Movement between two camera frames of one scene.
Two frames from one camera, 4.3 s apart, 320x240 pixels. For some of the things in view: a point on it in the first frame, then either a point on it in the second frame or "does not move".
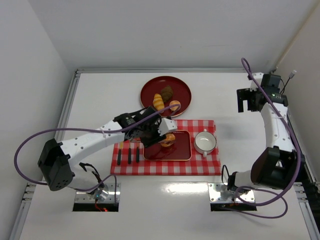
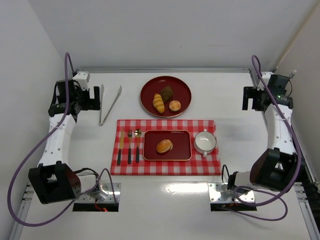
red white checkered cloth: x=127 y=158 does not move
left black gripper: x=152 y=138 -> x=88 y=98
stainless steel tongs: x=167 y=141 -> x=101 y=123
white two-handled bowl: x=204 y=142 does not move
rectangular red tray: x=181 y=150 does not move
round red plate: x=181 y=92 does not move
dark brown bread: x=166 y=93 does not move
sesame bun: x=169 y=137 -> x=164 y=146
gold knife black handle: x=119 y=152 does not move
